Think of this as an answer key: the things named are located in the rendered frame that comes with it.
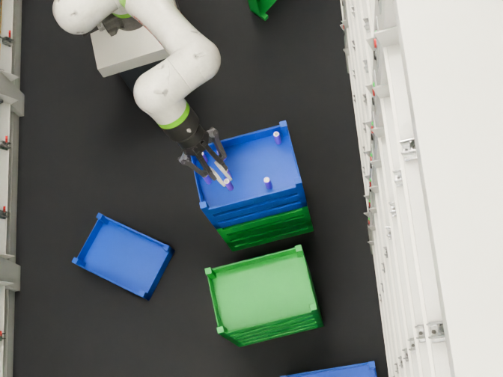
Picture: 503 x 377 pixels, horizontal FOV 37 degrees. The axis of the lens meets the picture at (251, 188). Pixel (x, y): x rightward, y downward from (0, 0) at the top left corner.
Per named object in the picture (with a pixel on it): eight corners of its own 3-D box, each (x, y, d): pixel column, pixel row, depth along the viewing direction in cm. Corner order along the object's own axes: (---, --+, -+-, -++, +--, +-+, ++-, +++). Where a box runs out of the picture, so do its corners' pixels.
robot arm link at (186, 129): (170, 136, 183) (197, 111, 184) (148, 117, 191) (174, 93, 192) (182, 150, 187) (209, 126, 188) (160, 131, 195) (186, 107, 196)
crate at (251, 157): (206, 216, 220) (200, 209, 213) (192, 155, 227) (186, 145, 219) (304, 191, 218) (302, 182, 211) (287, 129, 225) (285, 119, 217)
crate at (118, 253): (78, 266, 272) (70, 262, 265) (105, 218, 276) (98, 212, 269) (149, 301, 264) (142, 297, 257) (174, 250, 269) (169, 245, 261)
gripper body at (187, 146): (189, 111, 194) (206, 133, 201) (165, 133, 193) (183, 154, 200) (203, 123, 189) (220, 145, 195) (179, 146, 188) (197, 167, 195)
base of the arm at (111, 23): (90, 51, 259) (84, 43, 253) (76, 19, 264) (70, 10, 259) (158, 19, 259) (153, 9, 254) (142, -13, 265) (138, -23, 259)
